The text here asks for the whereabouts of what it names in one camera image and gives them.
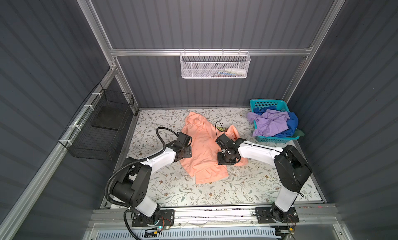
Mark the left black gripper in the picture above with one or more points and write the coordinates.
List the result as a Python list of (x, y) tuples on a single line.
[(187, 151)]

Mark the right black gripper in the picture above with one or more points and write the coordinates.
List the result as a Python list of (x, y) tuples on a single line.
[(220, 161)]

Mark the peach orange t-shirt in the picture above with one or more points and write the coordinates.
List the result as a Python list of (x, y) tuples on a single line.
[(203, 165)]

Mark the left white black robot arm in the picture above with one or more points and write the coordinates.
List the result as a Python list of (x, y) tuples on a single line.
[(129, 184)]

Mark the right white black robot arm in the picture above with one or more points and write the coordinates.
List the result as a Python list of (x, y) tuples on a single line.
[(293, 170)]

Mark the floral patterned table mat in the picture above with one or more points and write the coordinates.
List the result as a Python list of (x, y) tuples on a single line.
[(255, 182)]

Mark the purple t-shirt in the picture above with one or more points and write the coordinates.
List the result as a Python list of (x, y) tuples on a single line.
[(269, 123)]

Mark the blue t-shirt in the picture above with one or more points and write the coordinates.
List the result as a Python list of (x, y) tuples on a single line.
[(292, 122)]

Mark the dark green garment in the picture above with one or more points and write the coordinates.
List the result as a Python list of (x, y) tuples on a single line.
[(299, 133)]

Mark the teal plastic laundry basket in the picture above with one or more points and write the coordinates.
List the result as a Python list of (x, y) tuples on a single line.
[(281, 106)]

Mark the white bottle in basket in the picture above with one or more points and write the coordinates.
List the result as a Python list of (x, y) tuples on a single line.
[(236, 71)]

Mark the white ventilation grille strip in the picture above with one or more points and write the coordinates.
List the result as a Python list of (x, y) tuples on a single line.
[(211, 233)]

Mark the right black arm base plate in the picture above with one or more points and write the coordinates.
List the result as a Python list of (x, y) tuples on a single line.
[(264, 215)]

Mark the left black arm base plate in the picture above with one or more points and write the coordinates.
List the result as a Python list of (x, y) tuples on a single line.
[(164, 218)]

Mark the white wire mesh basket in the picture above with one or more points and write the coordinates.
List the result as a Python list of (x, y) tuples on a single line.
[(212, 65)]

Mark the black wire basket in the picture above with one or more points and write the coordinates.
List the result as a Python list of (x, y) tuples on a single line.
[(101, 127)]

